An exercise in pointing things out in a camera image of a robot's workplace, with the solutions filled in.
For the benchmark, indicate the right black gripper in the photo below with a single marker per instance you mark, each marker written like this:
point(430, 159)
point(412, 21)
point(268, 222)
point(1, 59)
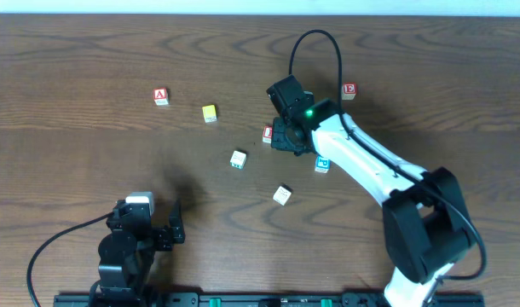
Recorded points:
point(283, 139)

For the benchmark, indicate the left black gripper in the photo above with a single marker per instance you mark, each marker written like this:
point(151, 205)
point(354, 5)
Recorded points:
point(158, 237)

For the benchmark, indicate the red letter I block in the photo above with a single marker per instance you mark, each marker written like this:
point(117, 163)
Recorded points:
point(267, 134)

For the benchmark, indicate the white block green side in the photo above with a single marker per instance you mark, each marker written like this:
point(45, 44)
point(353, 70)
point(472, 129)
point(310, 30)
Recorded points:
point(238, 159)

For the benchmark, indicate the red letter A block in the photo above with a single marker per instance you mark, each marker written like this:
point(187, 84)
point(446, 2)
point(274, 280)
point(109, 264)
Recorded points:
point(160, 97)

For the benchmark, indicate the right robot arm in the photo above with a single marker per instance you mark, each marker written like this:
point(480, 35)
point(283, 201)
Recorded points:
point(427, 228)

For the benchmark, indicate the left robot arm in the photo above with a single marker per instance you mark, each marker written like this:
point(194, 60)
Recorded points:
point(127, 254)

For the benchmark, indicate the blue letter P block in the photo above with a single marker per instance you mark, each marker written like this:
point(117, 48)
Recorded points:
point(322, 165)

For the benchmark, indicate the plain white wooden block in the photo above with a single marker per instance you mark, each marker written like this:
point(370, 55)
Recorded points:
point(282, 195)

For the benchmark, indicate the red letter E block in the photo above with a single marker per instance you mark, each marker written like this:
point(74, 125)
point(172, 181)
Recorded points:
point(348, 91)

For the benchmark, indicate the yellow wooden block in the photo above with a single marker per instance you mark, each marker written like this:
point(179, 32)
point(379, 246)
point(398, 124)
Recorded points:
point(209, 113)

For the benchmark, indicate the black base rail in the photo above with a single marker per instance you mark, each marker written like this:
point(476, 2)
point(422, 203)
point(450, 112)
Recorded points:
point(352, 299)

